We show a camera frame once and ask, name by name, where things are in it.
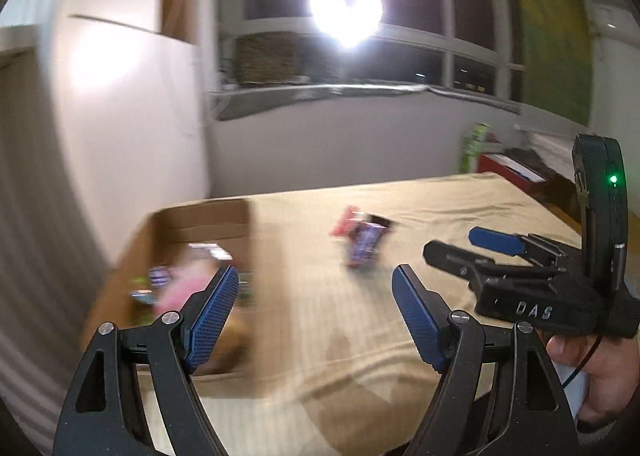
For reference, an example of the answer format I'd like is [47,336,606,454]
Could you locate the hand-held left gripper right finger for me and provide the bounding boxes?
[391,264,581,456]

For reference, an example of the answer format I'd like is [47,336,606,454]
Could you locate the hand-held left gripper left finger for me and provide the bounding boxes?
[52,265,240,456]

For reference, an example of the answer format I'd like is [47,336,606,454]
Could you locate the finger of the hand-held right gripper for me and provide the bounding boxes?
[468,226,571,267]
[422,240,556,294]

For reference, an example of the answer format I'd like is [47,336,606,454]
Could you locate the pink packet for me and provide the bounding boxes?
[150,243,236,317]

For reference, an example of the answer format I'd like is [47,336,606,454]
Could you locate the purple snack packet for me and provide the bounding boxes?
[345,216,393,269]

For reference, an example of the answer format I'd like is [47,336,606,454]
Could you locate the cardboard box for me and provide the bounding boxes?
[82,198,256,377]

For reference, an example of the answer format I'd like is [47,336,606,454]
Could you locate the person's right hand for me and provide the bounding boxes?
[545,326,640,424]

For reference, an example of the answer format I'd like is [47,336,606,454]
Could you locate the red box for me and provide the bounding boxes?
[477,148,548,184]

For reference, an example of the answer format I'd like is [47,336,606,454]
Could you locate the green snack bag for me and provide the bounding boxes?
[459,122,490,173]

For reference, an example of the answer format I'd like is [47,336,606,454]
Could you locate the red snack packet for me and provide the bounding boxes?
[330,206,363,237]

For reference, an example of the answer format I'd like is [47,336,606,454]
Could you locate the white ribbed panel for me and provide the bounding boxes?
[0,51,116,437]

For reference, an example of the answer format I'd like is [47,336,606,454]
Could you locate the green curtain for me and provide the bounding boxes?
[505,0,596,127]

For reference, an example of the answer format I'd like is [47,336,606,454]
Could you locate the white cabinet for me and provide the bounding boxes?
[50,13,211,202]

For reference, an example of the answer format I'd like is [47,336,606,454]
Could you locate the grey window sill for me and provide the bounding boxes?
[207,81,521,122]

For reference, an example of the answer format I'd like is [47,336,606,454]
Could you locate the leopard print box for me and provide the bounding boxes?
[235,33,301,87]

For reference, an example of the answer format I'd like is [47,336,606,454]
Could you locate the ring light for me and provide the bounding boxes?
[307,0,385,49]

